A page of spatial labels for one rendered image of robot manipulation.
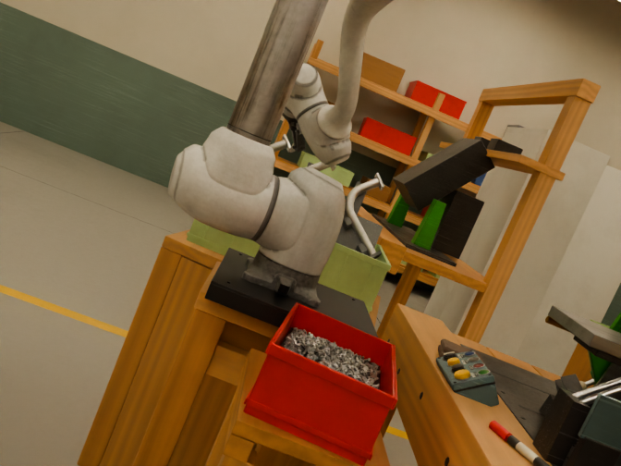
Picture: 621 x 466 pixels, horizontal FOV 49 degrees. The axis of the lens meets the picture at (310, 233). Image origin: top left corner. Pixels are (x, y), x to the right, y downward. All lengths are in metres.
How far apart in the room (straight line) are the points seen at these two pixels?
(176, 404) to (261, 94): 0.68
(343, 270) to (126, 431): 0.84
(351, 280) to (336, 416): 1.06
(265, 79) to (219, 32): 6.75
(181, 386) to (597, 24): 8.11
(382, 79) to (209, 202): 6.37
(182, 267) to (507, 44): 7.01
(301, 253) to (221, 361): 0.29
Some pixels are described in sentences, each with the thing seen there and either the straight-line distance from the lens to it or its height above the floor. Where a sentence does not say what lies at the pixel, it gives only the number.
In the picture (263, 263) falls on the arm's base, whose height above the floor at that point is 0.93.
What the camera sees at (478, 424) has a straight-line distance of 1.20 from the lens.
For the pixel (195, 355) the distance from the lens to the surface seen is 1.47.
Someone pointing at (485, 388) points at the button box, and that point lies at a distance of 1.32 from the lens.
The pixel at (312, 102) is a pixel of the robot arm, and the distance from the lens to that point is 1.89.
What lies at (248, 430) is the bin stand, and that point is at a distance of 1.06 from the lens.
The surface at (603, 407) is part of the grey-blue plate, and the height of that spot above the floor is 1.02.
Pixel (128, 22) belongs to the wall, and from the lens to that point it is 8.31.
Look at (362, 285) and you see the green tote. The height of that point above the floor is 0.87.
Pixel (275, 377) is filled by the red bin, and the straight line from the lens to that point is 1.06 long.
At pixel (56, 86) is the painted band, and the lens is 8.44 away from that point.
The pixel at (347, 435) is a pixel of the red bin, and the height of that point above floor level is 0.84.
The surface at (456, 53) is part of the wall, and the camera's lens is 8.47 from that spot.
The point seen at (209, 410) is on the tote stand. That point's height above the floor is 0.35.
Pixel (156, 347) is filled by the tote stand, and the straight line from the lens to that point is 2.14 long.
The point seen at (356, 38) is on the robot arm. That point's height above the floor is 1.49.
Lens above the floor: 1.23
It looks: 8 degrees down
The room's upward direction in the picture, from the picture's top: 23 degrees clockwise
